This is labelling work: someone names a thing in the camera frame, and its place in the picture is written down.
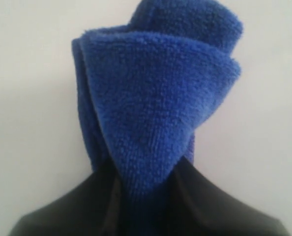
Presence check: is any blue cloth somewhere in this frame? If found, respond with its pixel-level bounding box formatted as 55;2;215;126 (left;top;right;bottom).
72;0;243;236

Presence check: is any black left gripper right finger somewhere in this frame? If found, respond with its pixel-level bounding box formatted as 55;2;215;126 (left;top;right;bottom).
166;157;290;236

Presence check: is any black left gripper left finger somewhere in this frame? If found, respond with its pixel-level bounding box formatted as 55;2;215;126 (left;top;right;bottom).
10;169;121;236

